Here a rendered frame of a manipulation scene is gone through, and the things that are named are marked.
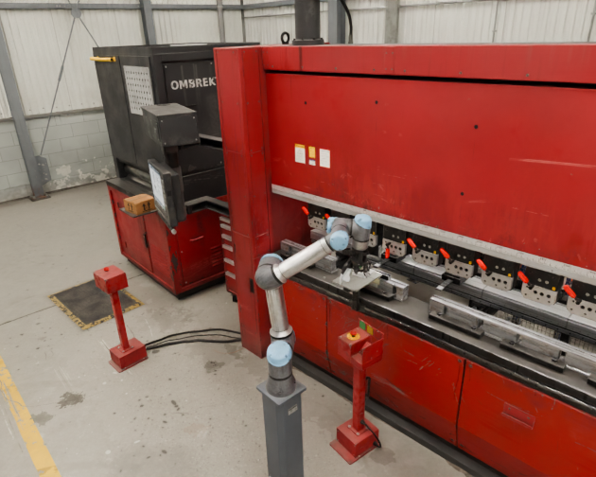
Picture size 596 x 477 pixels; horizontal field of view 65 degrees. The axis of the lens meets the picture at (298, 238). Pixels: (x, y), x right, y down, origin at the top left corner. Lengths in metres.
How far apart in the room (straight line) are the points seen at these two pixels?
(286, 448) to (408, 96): 1.87
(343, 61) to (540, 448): 2.22
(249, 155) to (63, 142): 6.10
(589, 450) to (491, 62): 1.80
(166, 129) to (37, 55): 5.93
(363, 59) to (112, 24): 6.94
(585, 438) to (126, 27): 8.56
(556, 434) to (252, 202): 2.18
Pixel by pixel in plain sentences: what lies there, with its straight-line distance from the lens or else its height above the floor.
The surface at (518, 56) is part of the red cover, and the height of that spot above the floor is 2.26.
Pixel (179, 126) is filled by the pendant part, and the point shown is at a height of 1.87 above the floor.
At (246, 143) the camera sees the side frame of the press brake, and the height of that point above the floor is 1.72.
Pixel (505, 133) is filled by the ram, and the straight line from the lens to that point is 2.33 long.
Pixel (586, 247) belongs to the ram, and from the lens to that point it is 2.35.
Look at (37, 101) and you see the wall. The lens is 8.80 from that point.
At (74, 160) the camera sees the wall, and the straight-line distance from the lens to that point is 9.06.
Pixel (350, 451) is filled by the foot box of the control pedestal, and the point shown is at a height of 0.02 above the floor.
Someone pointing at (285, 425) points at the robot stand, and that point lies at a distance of 2.48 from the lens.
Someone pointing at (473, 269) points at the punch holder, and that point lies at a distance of 2.59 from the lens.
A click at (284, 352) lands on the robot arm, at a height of 1.00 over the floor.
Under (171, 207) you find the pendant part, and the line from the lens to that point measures 3.12.
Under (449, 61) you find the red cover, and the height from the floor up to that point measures 2.23.
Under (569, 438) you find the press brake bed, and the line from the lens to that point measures 2.72.
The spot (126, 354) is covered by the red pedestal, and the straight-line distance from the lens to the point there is 4.01.
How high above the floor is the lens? 2.38
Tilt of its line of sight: 24 degrees down
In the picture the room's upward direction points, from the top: 2 degrees counter-clockwise
